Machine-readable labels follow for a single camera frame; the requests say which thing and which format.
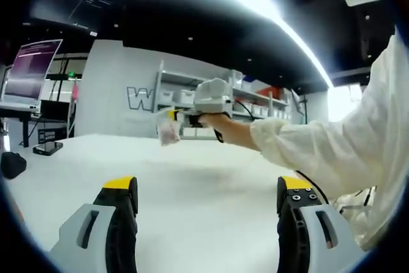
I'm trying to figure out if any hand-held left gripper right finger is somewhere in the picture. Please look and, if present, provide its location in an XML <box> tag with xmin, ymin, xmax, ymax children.
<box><xmin>276</xmin><ymin>175</ymin><xmax>365</xmax><ymax>273</ymax></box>

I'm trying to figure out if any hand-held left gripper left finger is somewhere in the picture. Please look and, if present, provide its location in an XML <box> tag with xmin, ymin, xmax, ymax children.
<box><xmin>47</xmin><ymin>175</ymin><xmax>139</xmax><ymax>273</ymax></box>

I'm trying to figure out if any clear resealable bag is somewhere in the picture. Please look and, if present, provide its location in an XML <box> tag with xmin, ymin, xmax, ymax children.
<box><xmin>155</xmin><ymin>114</ymin><xmax>182</xmax><ymax>147</ymax></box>

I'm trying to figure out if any person's right hand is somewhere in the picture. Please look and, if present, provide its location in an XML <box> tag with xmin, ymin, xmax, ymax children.
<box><xmin>197</xmin><ymin>113</ymin><xmax>258</xmax><ymax>152</ymax></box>

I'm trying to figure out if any grey metal shelving unit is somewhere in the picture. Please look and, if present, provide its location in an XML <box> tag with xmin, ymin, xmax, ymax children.
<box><xmin>155</xmin><ymin>60</ymin><xmax>309</xmax><ymax>141</ymax></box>

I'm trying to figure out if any black tripod stand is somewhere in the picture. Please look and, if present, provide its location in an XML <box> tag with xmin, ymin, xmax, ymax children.
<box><xmin>292</xmin><ymin>89</ymin><xmax>309</xmax><ymax>123</ymax></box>

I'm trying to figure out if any black flat device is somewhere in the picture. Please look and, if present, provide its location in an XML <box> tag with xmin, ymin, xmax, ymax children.
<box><xmin>33</xmin><ymin>141</ymin><xmax>64</xmax><ymax>157</ymax></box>

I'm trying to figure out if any black pouch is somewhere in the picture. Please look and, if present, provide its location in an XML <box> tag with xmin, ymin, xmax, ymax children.
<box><xmin>1</xmin><ymin>151</ymin><xmax>28</xmax><ymax>180</ymax></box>

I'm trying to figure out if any black monitor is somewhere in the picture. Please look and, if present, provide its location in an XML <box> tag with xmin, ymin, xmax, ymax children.
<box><xmin>40</xmin><ymin>99</ymin><xmax>71</xmax><ymax>122</ymax></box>

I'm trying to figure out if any person in white coat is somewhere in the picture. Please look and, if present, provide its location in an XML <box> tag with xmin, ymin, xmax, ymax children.
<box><xmin>332</xmin><ymin>26</ymin><xmax>409</xmax><ymax>253</ymax></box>

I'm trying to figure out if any background office desk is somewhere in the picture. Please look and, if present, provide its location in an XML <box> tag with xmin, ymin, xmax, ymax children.
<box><xmin>0</xmin><ymin>106</ymin><xmax>42</xmax><ymax>149</ymax></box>

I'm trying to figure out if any monitor with purple screen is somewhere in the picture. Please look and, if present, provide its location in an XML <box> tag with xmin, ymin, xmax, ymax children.
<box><xmin>1</xmin><ymin>38</ymin><xmax>64</xmax><ymax>111</ymax></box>

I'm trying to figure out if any black cable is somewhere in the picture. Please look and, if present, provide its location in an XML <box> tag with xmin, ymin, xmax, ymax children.
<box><xmin>338</xmin><ymin>186</ymin><xmax>378</xmax><ymax>215</ymax></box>
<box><xmin>295</xmin><ymin>170</ymin><xmax>332</xmax><ymax>205</ymax></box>

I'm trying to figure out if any outlined letter wall logo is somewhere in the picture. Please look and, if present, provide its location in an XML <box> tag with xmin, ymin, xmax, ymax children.
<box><xmin>127</xmin><ymin>86</ymin><xmax>157</xmax><ymax>111</ymax></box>

